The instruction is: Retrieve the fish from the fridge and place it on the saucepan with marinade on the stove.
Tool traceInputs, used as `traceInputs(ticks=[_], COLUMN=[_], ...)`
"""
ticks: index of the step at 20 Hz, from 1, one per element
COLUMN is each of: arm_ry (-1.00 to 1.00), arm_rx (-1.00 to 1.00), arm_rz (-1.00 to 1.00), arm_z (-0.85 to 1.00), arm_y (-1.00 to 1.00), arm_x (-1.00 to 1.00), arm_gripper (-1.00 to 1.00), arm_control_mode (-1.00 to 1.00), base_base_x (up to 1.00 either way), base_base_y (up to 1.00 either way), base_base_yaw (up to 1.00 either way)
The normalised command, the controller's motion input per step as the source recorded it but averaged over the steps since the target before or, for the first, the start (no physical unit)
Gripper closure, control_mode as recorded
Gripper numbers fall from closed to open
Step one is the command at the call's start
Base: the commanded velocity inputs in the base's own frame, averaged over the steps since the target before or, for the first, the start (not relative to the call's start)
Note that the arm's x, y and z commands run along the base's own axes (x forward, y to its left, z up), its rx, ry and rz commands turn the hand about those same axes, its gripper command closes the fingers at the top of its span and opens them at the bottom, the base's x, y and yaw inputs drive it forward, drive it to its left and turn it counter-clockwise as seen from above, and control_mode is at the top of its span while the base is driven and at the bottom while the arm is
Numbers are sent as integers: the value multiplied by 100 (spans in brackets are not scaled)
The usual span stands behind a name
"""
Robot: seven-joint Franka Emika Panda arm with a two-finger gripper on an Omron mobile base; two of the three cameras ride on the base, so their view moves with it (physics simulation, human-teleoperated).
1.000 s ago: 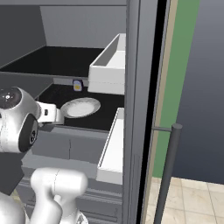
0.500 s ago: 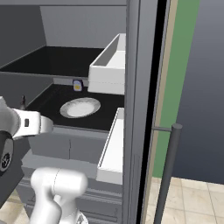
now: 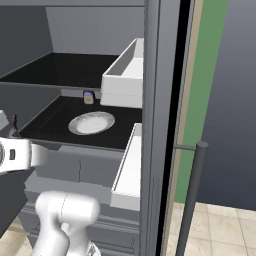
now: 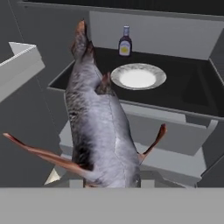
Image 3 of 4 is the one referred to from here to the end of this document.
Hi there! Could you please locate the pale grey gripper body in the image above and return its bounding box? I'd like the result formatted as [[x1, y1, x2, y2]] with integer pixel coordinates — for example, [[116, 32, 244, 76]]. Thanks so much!
[[0, 110, 10, 132]]

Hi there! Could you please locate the black fridge shelf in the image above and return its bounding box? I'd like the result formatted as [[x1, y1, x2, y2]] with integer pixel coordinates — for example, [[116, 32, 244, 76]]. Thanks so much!
[[18, 95, 144, 152], [0, 52, 121, 90]]

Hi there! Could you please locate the small blue and yellow jar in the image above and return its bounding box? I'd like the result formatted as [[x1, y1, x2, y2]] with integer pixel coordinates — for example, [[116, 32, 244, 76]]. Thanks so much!
[[82, 90, 96, 106]]

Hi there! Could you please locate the grey fridge door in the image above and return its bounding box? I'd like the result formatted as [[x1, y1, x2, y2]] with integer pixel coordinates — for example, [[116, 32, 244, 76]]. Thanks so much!
[[139, 0, 196, 256]]

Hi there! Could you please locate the grey fridge drawer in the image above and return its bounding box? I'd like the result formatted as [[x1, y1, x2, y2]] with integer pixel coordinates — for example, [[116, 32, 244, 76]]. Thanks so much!
[[33, 146, 125, 188]]

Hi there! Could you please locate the long white door bin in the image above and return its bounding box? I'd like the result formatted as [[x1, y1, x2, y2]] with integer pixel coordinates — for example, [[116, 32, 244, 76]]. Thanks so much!
[[109, 122, 143, 212]]

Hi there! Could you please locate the white plate with grey rim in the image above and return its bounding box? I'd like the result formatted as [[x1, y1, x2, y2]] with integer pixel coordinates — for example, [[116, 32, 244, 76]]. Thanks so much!
[[67, 110, 117, 136]]

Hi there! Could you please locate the dark grey fridge door handle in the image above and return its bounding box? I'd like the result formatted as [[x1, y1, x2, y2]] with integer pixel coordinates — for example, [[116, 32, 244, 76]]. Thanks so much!
[[173, 140, 210, 256]]

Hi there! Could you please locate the grey fridge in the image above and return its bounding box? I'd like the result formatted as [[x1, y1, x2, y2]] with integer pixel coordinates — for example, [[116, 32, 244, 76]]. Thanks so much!
[[0, 0, 146, 256]]

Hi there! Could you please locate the large white door bin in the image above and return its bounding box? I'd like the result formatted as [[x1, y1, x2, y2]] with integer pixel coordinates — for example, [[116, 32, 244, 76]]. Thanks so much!
[[100, 37, 145, 110]]

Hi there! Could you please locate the beige cabinet side panel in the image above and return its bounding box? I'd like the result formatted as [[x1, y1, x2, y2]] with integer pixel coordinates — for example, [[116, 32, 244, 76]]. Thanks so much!
[[161, 0, 205, 256]]

